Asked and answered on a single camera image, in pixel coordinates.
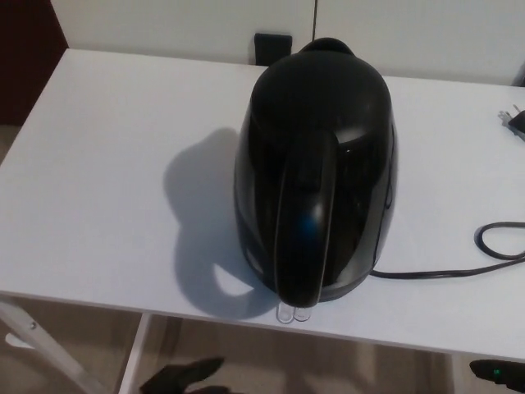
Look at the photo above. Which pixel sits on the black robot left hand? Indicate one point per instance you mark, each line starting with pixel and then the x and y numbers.
pixel 180 375

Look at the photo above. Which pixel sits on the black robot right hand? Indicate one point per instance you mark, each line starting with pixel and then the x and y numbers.
pixel 496 373

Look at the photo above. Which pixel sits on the clear kettle switch lever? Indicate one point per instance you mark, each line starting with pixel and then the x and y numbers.
pixel 293 315

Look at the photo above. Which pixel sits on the grey kettle base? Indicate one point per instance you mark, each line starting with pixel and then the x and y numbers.
pixel 348 289

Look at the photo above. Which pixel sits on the white hook on table leg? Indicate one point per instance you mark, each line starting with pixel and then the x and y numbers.
pixel 13 340

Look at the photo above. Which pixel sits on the black power plug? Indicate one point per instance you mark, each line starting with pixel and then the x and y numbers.
pixel 514 125

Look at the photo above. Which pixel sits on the black electric kettle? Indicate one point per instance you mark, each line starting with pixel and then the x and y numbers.
pixel 320 143

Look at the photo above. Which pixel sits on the dark red wooden panel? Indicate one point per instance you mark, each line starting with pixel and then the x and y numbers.
pixel 28 53

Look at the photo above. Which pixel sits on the white cabinet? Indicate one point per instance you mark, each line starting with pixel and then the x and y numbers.
pixel 389 33

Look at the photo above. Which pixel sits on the white metal table leg frame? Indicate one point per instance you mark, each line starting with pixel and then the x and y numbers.
pixel 49 340

